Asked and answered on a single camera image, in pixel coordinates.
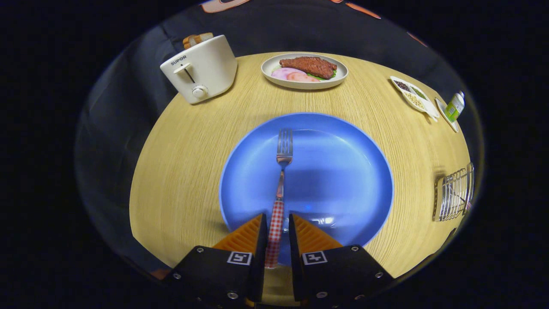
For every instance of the green label metal bottle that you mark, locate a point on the green label metal bottle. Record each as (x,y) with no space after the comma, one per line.
(453,107)

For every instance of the pile of green beans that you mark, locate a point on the pile of green beans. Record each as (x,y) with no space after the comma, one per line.
(418,92)

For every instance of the pile of yellow soybeans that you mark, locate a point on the pile of yellow soybeans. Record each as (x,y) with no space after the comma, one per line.
(414,101)

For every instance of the white toaster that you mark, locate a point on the white toaster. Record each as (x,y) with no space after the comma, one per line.
(210,68)

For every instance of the green lettuce leaf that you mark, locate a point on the green lettuce leaf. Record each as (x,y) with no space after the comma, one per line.
(315,77)

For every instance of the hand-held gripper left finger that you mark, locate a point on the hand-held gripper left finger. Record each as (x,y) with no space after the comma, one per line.
(214,270)

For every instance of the brown meat piece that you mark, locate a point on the brown meat piece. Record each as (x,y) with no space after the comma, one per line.
(309,65)

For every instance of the pile of black beans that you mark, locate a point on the pile of black beans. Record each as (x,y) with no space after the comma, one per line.
(402,85)

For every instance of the blue round plate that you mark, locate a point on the blue round plate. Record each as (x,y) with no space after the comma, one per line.
(334,180)

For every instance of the toasted bread slice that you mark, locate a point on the toasted bread slice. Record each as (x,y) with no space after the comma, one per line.
(189,41)
(204,37)

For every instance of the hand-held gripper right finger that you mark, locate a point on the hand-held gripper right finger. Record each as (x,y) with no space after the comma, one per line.
(343,270)

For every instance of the white oval food plate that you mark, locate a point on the white oval food plate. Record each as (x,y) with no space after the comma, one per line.
(309,86)

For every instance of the small white coaster tray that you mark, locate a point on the small white coaster tray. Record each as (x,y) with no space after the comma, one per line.
(441,109)

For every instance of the pink ham slice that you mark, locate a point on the pink ham slice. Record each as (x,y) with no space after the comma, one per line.
(281,73)
(300,77)

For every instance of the white divided dish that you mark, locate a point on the white divided dish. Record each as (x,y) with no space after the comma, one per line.
(431,112)

